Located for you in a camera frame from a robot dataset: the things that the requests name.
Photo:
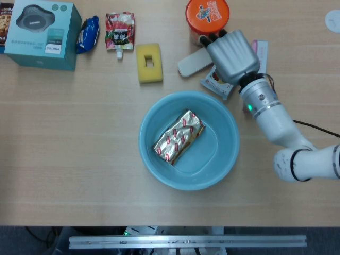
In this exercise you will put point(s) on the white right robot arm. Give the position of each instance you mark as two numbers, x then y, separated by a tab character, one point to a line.
276	122

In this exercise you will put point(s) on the pink cling film box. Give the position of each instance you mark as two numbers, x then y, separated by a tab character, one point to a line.
261	50

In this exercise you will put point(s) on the yellow sponge with square hole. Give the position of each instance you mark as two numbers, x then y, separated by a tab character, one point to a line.
142	71

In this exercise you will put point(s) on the teal speaker box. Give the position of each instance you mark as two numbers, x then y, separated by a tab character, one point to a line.
34	50

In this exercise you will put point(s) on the blue chocolate cookie box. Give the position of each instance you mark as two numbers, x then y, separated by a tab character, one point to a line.
5	21

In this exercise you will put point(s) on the light blue plastic basin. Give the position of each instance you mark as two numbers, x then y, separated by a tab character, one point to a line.
212	159

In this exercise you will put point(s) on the blue cookie packet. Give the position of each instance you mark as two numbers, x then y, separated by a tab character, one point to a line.
89	34

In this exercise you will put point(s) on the gold foil snack packet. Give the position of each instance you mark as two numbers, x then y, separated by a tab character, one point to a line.
178	135

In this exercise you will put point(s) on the red spouted drink pouch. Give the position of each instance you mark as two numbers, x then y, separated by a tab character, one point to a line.
119	32

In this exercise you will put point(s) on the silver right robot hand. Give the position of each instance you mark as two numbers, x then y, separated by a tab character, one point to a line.
233	55

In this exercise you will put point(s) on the round grey table grommet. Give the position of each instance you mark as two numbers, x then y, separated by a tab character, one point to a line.
334	21

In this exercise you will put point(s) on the white red snack packet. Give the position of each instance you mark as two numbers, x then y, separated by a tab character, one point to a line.
215	85

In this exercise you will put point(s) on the aluminium rail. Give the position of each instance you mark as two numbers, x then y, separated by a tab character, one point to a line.
186	241

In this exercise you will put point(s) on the red instant noodle cup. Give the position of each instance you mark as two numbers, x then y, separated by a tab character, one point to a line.
204	16

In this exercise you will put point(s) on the beige cutlery case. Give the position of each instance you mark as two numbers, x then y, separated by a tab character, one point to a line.
191	63

